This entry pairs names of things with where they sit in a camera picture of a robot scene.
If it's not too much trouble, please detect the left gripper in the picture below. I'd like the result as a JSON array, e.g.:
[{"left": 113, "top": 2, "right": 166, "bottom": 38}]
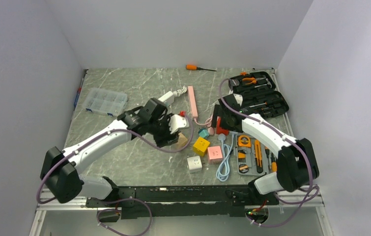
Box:
[{"left": 147, "top": 113, "right": 179, "bottom": 148}]

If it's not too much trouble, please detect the red cube plug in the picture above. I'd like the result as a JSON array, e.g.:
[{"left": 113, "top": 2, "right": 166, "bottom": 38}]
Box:
[{"left": 215, "top": 117, "right": 229, "bottom": 136}]

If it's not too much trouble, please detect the white power strip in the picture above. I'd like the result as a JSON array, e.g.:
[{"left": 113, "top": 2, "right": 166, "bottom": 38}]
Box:
[{"left": 158, "top": 91, "right": 175, "bottom": 107}]

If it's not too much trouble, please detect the teal small plug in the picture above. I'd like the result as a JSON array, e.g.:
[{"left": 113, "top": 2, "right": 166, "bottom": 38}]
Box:
[{"left": 198, "top": 128, "right": 210, "bottom": 139}]

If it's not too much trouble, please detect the black tool case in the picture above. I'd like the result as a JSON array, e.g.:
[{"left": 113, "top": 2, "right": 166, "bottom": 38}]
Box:
[{"left": 228, "top": 71, "right": 289, "bottom": 118}]

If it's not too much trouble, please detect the pink cube plug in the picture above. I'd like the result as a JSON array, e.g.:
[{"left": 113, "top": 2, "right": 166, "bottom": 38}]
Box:
[{"left": 207, "top": 146, "right": 223, "bottom": 164}]

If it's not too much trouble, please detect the grey tool tray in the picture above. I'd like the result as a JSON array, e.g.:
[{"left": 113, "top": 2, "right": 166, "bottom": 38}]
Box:
[{"left": 234, "top": 134, "right": 277, "bottom": 177}]

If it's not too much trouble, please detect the pink power strip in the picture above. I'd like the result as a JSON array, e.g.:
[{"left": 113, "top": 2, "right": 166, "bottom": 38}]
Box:
[{"left": 187, "top": 86, "right": 198, "bottom": 119}]

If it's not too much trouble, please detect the yellow cube plug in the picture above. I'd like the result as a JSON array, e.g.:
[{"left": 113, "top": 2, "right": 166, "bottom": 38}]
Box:
[{"left": 193, "top": 137, "right": 210, "bottom": 157}]

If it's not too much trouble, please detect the light blue cable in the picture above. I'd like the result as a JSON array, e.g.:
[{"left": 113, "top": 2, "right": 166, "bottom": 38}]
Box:
[{"left": 216, "top": 133, "right": 236, "bottom": 182}]

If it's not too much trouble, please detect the clear screw box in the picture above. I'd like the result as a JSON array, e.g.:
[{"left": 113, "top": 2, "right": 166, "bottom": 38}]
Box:
[{"left": 82, "top": 88, "right": 128, "bottom": 117}]

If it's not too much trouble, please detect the white cube plug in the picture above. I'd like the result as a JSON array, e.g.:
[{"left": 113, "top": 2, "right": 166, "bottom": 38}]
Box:
[{"left": 187, "top": 156, "right": 202, "bottom": 173}]

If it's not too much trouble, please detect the beige cube plug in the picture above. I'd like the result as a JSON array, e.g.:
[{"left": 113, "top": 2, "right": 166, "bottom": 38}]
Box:
[{"left": 175, "top": 132, "right": 188, "bottom": 149}]

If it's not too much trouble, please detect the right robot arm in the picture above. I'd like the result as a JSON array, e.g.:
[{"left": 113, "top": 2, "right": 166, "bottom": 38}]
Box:
[{"left": 219, "top": 94, "right": 320, "bottom": 204}]

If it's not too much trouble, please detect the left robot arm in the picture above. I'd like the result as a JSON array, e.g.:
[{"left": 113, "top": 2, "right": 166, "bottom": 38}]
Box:
[{"left": 36, "top": 98, "right": 191, "bottom": 207}]

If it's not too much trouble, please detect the orange screwdriver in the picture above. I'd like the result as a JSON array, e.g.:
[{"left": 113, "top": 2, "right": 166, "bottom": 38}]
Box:
[{"left": 186, "top": 64, "right": 217, "bottom": 72}]

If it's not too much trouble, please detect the blue pen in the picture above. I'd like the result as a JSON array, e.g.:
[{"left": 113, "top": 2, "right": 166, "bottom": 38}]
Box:
[{"left": 73, "top": 78, "right": 84, "bottom": 109}]

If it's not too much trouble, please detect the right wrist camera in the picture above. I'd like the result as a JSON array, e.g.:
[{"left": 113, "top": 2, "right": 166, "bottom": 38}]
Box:
[{"left": 233, "top": 93, "right": 243, "bottom": 106}]

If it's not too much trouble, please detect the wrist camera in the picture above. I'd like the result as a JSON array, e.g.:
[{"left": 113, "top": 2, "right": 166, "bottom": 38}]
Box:
[
  {"left": 233, "top": 93, "right": 243, "bottom": 106},
  {"left": 169, "top": 114, "right": 189, "bottom": 134}
]

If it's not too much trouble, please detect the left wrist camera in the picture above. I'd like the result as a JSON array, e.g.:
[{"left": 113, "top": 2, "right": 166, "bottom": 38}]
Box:
[{"left": 169, "top": 114, "right": 189, "bottom": 134}]

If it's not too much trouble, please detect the pink coiled cable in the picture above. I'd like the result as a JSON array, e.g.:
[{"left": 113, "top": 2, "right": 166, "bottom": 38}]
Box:
[{"left": 193, "top": 114, "right": 216, "bottom": 136}]

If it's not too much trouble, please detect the white coiled cord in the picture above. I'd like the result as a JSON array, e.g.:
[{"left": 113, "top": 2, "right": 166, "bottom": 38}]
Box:
[{"left": 172, "top": 86, "right": 188, "bottom": 98}]

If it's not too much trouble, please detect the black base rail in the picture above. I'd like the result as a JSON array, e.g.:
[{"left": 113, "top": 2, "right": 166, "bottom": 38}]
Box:
[{"left": 86, "top": 184, "right": 279, "bottom": 219}]

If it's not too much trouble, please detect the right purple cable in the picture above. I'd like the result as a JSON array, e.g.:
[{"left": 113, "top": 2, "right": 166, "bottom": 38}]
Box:
[{"left": 218, "top": 78, "right": 321, "bottom": 228}]

